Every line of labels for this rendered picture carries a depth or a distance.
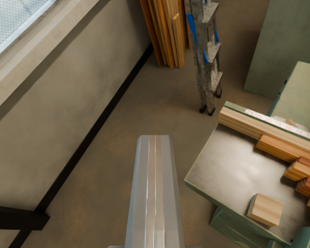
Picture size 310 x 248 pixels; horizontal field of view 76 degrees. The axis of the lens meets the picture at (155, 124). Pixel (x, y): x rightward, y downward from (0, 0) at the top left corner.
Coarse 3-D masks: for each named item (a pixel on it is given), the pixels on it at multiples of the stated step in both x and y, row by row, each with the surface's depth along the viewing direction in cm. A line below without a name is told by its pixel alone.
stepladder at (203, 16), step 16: (192, 0) 85; (208, 0) 98; (192, 16) 93; (208, 16) 96; (192, 32) 100; (208, 32) 118; (192, 48) 109; (208, 48) 119; (208, 64) 116; (208, 80) 126; (208, 96) 135; (208, 112) 152
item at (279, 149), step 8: (264, 136) 44; (256, 144) 47; (264, 144) 44; (272, 144) 43; (280, 144) 42; (288, 144) 42; (272, 152) 44; (280, 152) 42; (288, 152) 41; (296, 152) 41; (304, 152) 41; (288, 160) 43
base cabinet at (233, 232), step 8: (216, 216) 73; (216, 224) 87; (224, 224) 69; (232, 224) 58; (224, 232) 92; (232, 232) 73; (240, 232) 62; (232, 240) 102; (240, 240) 79; (248, 240) 64; (256, 240) 55
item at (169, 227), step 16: (160, 144) 10; (160, 160) 9; (160, 176) 8; (176, 176) 8; (160, 192) 7; (176, 192) 7; (160, 208) 7; (176, 208) 7; (160, 224) 6; (176, 224) 6; (160, 240) 6; (176, 240) 6
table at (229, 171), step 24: (216, 144) 49; (240, 144) 48; (192, 168) 47; (216, 168) 46; (240, 168) 45; (264, 168) 44; (216, 192) 44; (240, 192) 43; (264, 192) 42; (288, 192) 41; (240, 216) 42; (288, 216) 39; (288, 240) 37
